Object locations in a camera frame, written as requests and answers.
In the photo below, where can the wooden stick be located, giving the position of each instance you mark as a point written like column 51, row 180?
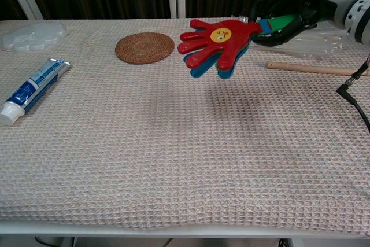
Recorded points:
column 312, row 69

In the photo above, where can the blue white toothpaste tube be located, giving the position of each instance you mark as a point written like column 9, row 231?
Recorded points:
column 31, row 88

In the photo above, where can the beige waffle tablecloth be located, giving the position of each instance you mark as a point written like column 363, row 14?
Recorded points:
column 115, row 157

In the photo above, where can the round woven rattan coaster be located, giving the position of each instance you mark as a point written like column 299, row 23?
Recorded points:
column 144, row 48

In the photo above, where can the clear plastic bag of tubes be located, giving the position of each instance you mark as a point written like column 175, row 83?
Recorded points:
column 312, row 46

